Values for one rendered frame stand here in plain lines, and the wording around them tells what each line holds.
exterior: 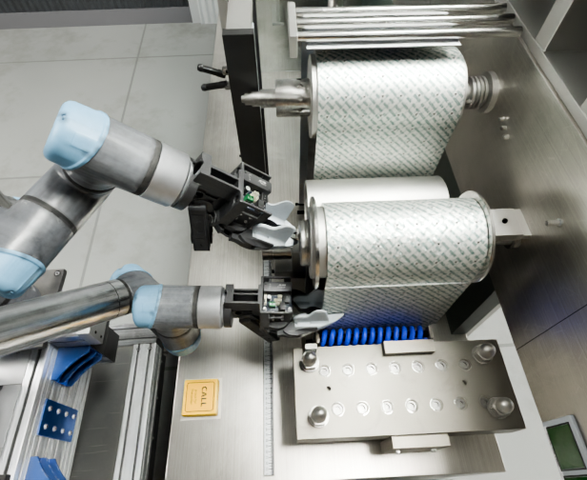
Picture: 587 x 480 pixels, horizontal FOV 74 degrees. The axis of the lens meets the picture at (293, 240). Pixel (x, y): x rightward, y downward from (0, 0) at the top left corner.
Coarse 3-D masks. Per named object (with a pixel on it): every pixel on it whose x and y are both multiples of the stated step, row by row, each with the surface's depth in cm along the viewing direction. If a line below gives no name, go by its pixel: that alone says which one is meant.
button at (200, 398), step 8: (192, 384) 82; (200, 384) 82; (208, 384) 82; (216, 384) 82; (184, 392) 82; (192, 392) 81; (200, 392) 81; (208, 392) 81; (216, 392) 82; (184, 400) 81; (192, 400) 81; (200, 400) 81; (208, 400) 81; (216, 400) 81; (184, 408) 80; (192, 408) 80; (200, 408) 80; (208, 408) 80; (216, 408) 80; (184, 416) 80; (192, 416) 81
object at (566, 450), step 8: (552, 432) 55; (560, 432) 54; (568, 432) 52; (552, 440) 55; (560, 440) 54; (568, 440) 52; (560, 448) 54; (568, 448) 52; (576, 448) 51; (560, 456) 54; (568, 456) 52; (576, 456) 51; (560, 464) 54; (568, 464) 52; (576, 464) 51
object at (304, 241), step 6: (300, 222) 61; (306, 222) 61; (300, 228) 60; (306, 228) 60; (300, 234) 60; (306, 234) 59; (300, 240) 59; (306, 240) 59; (300, 246) 60; (306, 246) 59; (300, 252) 60; (306, 252) 60; (300, 258) 61; (306, 258) 60; (300, 264) 62; (306, 264) 62
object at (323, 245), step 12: (312, 216) 59; (324, 216) 59; (312, 228) 58; (324, 228) 58; (312, 240) 57; (324, 240) 57; (312, 252) 57; (324, 252) 57; (312, 264) 58; (324, 264) 58; (312, 276) 61; (324, 276) 61
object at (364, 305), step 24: (336, 288) 63; (360, 288) 63; (384, 288) 63; (408, 288) 64; (432, 288) 64; (456, 288) 64; (336, 312) 71; (360, 312) 72; (384, 312) 72; (408, 312) 73; (432, 312) 74
